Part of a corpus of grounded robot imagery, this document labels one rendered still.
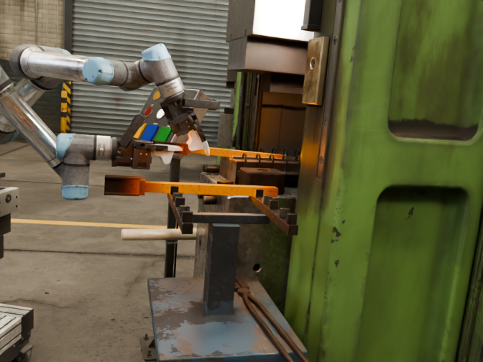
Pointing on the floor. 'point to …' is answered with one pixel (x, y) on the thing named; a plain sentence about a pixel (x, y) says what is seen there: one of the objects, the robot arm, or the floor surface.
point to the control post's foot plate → (148, 348)
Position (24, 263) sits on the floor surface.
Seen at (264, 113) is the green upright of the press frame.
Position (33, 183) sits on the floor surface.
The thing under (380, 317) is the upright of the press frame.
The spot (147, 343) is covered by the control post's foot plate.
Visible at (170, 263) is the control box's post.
